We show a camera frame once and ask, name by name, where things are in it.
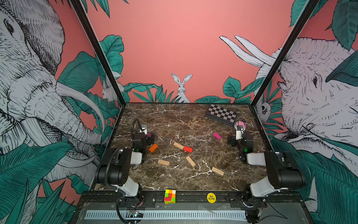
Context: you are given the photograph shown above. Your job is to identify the pink round button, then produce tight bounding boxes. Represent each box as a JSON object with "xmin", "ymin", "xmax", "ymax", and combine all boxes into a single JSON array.
[{"xmin": 234, "ymin": 120, "xmax": 246, "ymax": 131}]

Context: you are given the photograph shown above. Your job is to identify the natural wood block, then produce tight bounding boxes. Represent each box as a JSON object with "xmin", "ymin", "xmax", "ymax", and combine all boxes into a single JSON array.
[
  {"xmin": 186, "ymin": 156, "xmax": 196, "ymax": 167},
  {"xmin": 173, "ymin": 142, "xmax": 184, "ymax": 150},
  {"xmin": 211, "ymin": 167, "xmax": 224, "ymax": 176},
  {"xmin": 158, "ymin": 159, "xmax": 170, "ymax": 166}
]

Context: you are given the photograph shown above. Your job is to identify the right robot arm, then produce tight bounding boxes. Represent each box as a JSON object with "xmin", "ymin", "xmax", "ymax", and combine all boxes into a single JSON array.
[{"xmin": 227, "ymin": 132, "xmax": 306, "ymax": 208}]

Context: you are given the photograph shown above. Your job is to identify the black front rail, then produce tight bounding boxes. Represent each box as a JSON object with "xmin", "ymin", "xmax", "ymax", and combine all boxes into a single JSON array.
[{"xmin": 77, "ymin": 190, "xmax": 305, "ymax": 210}]

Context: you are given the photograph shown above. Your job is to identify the yellow big blind chip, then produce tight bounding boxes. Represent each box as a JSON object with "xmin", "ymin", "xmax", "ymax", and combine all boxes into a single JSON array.
[{"xmin": 207, "ymin": 192, "xmax": 216, "ymax": 203}]

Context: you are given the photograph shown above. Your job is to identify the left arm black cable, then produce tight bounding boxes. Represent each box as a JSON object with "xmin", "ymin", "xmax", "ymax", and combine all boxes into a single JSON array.
[{"xmin": 130, "ymin": 117, "xmax": 142, "ymax": 142}]

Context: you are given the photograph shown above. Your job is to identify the colourful puzzle cube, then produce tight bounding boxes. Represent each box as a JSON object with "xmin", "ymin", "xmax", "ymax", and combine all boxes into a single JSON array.
[{"xmin": 164, "ymin": 189, "xmax": 176, "ymax": 204}]

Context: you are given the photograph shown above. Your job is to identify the folded checkered chess board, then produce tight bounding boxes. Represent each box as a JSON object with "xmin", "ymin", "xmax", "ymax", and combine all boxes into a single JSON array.
[{"xmin": 205, "ymin": 104, "xmax": 237, "ymax": 127}]

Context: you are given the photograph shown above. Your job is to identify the white perforated strip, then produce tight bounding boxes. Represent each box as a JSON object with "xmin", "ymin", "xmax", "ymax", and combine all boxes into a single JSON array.
[{"xmin": 84, "ymin": 210, "xmax": 247, "ymax": 221}]

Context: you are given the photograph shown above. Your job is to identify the magenta block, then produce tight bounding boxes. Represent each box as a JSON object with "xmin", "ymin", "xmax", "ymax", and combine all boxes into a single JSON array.
[{"xmin": 213, "ymin": 132, "xmax": 222, "ymax": 140}]

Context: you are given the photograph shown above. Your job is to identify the small circuit board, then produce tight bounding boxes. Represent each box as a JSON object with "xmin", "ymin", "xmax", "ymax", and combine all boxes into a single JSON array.
[{"xmin": 128, "ymin": 210, "xmax": 144, "ymax": 218}]

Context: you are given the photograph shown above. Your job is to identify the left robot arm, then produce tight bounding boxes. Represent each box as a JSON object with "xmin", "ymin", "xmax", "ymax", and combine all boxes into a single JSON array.
[{"xmin": 94, "ymin": 133, "xmax": 155, "ymax": 207}]

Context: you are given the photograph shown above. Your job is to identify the orange block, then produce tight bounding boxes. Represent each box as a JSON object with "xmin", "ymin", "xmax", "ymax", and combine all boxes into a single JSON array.
[{"xmin": 149, "ymin": 144, "xmax": 158, "ymax": 153}]

